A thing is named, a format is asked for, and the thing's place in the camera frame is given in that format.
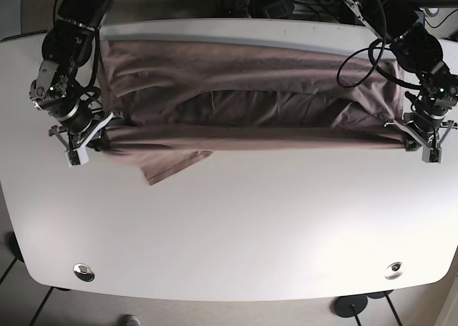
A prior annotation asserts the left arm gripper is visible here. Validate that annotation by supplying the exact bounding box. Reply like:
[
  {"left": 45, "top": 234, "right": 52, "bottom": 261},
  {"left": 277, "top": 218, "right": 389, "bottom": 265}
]
[{"left": 384, "top": 113, "right": 457, "bottom": 152}]

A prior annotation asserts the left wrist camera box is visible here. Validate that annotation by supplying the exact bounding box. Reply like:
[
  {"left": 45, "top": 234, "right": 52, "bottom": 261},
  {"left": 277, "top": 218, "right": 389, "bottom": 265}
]
[{"left": 422, "top": 147, "right": 442, "bottom": 164}]

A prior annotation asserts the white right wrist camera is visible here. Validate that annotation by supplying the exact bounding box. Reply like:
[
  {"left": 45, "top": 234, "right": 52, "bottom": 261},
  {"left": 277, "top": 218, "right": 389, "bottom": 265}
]
[{"left": 64, "top": 147, "right": 89, "bottom": 167}]

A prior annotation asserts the grey sneaker shoe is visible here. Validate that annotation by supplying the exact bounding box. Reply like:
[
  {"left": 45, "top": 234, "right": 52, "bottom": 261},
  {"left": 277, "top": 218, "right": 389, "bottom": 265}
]
[{"left": 119, "top": 315, "right": 140, "bottom": 326}]

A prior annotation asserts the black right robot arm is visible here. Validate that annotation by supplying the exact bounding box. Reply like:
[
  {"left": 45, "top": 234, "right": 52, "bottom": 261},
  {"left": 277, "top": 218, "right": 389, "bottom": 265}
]
[{"left": 29, "top": 0, "right": 114, "bottom": 155}]

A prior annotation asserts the dusty pink T-shirt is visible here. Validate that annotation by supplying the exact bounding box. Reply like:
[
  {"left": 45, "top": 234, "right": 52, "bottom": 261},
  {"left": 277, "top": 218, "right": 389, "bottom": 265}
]
[{"left": 98, "top": 40, "right": 404, "bottom": 184}]

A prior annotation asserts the left metal table grommet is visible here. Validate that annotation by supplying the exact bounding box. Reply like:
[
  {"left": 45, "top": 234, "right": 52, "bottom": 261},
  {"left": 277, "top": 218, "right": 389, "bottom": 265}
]
[{"left": 73, "top": 263, "right": 95, "bottom": 282}]

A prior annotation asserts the right metal table grommet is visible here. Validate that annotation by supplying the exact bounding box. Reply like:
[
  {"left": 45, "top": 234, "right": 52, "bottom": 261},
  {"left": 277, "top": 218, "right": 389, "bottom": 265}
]
[{"left": 384, "top": 262, "right": 404, "bottom": 280}]

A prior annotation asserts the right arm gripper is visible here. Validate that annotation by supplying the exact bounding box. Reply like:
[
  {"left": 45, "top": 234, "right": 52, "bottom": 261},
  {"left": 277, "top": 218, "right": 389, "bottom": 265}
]
[{"left": 48, "top": 112, "right": 119, "bottom": 152}]

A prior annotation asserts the metal table grommet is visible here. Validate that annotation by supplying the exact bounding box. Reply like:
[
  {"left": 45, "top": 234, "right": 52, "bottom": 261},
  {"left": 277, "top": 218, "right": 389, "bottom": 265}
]
[
  {"left": 73, "top": 263, "right": 95, "bottom": 282},
  {"left": 384, "top": 262, "right": 404, "bottom": 280}
]

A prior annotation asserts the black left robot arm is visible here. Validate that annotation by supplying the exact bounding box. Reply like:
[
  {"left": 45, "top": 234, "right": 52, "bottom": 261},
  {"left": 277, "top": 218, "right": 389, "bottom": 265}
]
[{"left": 342, "top": 0, "right": 457, "bottom": 163}]

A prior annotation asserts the black round stand base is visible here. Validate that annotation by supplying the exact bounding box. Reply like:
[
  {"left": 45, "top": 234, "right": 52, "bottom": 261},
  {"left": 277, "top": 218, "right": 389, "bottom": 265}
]
[{"left": 333, "top": 295, "right": 368, "bottom": 318}]

